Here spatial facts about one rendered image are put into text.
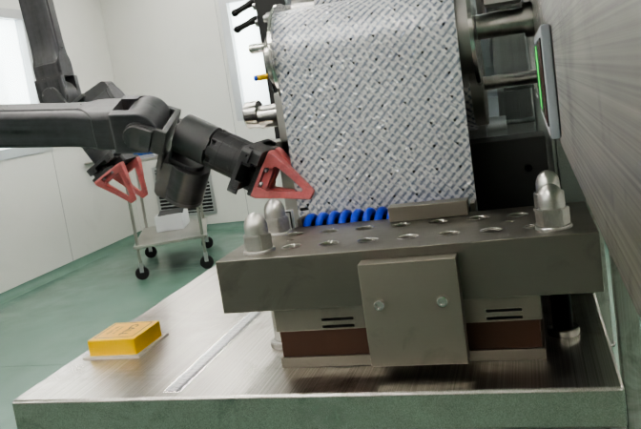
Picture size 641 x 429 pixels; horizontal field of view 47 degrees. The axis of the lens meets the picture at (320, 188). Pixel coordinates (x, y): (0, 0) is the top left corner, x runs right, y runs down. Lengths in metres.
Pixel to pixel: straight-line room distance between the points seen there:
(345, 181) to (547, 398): 0.39
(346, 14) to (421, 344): 0.43
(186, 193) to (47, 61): 0.56
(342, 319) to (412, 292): 0.10
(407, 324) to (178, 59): 6.55
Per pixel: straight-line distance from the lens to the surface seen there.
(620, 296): 2.22
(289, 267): 0.79
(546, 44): 0.47
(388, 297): 0.75
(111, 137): 1.02
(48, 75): 1.51
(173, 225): 5.99
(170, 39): 7.25
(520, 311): 0.78
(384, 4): 0.96
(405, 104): 0.93
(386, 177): 0.95
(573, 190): 0.96
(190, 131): 1.00
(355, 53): 0.94
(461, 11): 0.94
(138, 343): 0.99
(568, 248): 0.75
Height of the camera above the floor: 1.20
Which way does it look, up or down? 8 degrees down
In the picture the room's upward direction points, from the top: 8 degrees counter-clockwise
